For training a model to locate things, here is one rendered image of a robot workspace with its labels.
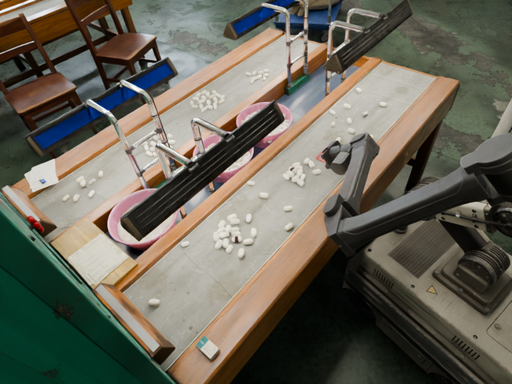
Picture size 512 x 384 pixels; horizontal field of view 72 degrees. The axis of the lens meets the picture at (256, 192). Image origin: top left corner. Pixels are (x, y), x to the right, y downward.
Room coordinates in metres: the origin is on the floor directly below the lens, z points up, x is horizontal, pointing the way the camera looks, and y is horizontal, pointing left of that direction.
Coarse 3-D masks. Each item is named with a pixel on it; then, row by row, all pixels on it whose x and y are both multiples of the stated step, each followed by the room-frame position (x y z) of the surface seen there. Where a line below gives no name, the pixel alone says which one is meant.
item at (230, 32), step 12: (276, 0) 1.88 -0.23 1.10; (288, 0) 1.93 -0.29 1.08; (252, 12) 1.76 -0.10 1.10; (264, 12) 1.80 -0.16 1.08; (276, 12) 1.84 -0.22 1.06; (228, 24) 1.65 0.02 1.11; (240, 24) 1.69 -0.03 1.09; (252, 24) 1.72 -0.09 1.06; (228, 36) 1.66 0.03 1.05; (240, 36) 1.65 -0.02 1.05
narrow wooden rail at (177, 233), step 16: (368, 64) 1.74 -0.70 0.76; (352, 80) 1.61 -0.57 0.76; (336, 96) 1.48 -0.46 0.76; (320, 112) 1.37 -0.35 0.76; (304, 128) 1.28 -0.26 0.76; (272, 144) 1.19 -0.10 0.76; (288, 144) 1.20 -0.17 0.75; (256, 160) 1.10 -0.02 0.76; (240, 176) 1.02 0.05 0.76; (224, 192) 0.94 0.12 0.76; (208, 208) 0.87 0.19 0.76; (192, 224) 0.81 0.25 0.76; (160, 240) 0.75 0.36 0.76; (176, 240) 0.75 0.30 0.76; (144, 256) 0.70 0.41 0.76; (160, 256) 0.69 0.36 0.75; (144, 272) 0.64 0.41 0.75
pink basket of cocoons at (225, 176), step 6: (228, 132) 1.31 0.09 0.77; (210, 138) 1.30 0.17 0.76; (216, 138) 1.30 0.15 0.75; (252, 150) 1.16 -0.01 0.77; (246, 162) 1.09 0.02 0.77; (240, 168) 1.08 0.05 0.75; (222, 174) 1.06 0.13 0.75; (228, 174) 1.06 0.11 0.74; (234, 174) 1.07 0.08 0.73; (216, 180) 1.09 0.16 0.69; (222, 180) 1.08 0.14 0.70; (228, 180) 1.08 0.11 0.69
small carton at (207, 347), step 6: (204, 336) 0.39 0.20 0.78; (198, 342) 0.37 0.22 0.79; (204, 342) 0.37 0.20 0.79; (210, 342) 0.37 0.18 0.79; (198, 348) 0.36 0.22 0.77; (204, 348) 0.35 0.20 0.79; (210, 348) 0.35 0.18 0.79; (216, 348) 0.35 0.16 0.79; (204, 354) 0.34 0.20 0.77; (210, 354) 0.33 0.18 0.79; (216, 354) 0.34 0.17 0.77
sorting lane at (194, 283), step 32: (384, 64) 1.76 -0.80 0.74; (352, 96) 1.50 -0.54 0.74; (384, 96) 1.47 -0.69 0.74; (416, 96) 1.43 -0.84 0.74; (320, 128) 1.29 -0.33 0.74; (352, 128) 1.26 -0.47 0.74; (384, 128) 1.23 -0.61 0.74; (288, 160) 1.10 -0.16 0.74; (256, 192) 0.94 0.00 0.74; (288, 192) 0.92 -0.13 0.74; (320, 192) 0.90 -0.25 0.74; (256, 224) 0.79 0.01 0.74; (192, 256) 0.69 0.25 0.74; (224, 256) 0.67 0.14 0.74; (256, 256) 0.65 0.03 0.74; (128, 288) 0.59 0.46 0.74; (160, 288) 0.58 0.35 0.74; (192, 288) 0.56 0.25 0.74; (224, 288) 0.55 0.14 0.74; (160, 320) 0.47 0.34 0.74; (192, 320) 0.46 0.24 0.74
